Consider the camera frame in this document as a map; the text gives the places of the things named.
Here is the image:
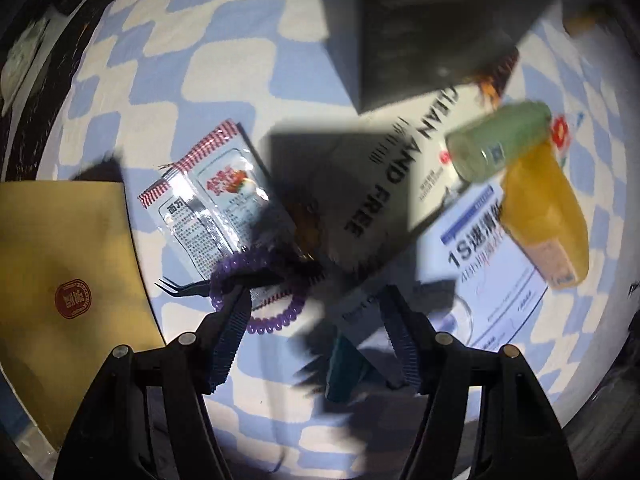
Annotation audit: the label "purple coil hair tie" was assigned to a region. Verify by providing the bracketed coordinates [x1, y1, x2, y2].
[207, 255, 307, 336]

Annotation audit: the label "white blue printed card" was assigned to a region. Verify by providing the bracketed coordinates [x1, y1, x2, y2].
[340, 180, 561, 356]

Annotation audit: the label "yellow bottle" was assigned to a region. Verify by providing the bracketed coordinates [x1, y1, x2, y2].
[500, 142, 591, 288]

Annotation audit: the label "white cloth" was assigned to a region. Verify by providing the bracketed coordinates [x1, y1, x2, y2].
[0, 15, 51, 111]

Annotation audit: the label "green bottle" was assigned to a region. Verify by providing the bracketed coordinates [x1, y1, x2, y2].
[445, 101, 553, 182]

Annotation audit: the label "brown patterned packet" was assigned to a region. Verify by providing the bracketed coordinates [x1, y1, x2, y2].
[470, 47, 521, 111]

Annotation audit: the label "clear floral packet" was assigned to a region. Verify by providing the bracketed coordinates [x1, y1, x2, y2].
[547, 110, 586, 171]

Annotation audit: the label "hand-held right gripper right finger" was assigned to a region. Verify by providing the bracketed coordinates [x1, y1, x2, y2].
[377, 285, 581, 480]

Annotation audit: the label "white lettered tissue pack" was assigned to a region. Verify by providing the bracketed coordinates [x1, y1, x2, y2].
[300, 85, 506, 271]

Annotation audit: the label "red striped snack packet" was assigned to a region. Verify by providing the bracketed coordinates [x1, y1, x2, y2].
[138, 119, 296, 311]

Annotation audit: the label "black box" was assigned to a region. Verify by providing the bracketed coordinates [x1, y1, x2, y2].
[312, 0, 566, 115]

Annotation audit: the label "black tweezers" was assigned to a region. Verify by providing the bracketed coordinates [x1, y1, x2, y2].
[154, 276, 221, 301]

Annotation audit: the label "gold cardboard box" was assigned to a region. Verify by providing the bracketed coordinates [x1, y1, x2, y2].
[0, 181, 168, 453]

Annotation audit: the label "teal tube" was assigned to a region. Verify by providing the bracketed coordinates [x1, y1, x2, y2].
[324, 330, 371, 403]

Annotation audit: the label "blue white checkered blanket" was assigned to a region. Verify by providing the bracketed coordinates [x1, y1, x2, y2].
[37, 0, 631, 461]

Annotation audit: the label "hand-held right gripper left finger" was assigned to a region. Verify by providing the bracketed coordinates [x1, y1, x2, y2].
[52, 285, 253, 480]

